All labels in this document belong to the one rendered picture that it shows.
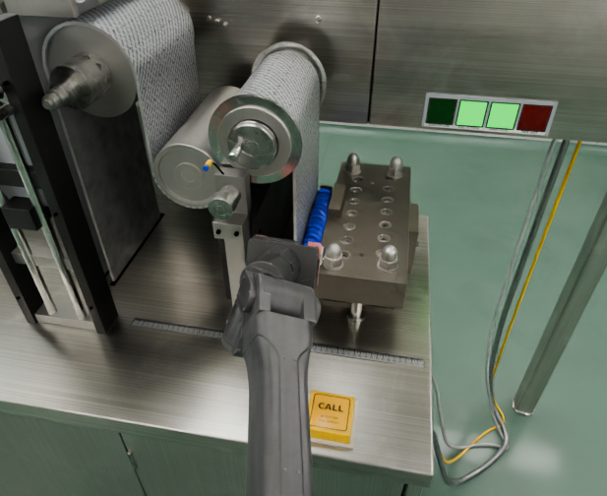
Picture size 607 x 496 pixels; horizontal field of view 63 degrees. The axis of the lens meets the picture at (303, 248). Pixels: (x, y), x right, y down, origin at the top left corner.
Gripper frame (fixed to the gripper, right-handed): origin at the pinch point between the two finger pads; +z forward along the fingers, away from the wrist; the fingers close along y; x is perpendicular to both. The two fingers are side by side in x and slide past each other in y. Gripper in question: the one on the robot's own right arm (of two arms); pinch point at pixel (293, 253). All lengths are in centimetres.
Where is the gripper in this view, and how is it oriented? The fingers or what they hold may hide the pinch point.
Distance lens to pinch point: 79.8
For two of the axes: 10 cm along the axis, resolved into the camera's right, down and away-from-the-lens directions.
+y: 9.8, 1.3, -1.6
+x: 1.0, -9.7, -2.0
